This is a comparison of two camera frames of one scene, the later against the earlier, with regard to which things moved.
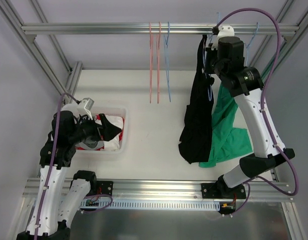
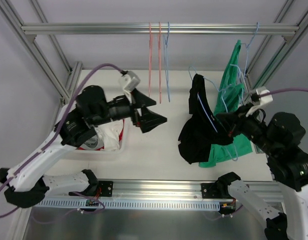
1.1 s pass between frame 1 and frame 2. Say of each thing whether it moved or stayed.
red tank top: stayed
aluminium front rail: stayed
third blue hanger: stayed
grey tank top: stayed
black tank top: moved
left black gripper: moved
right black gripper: moved
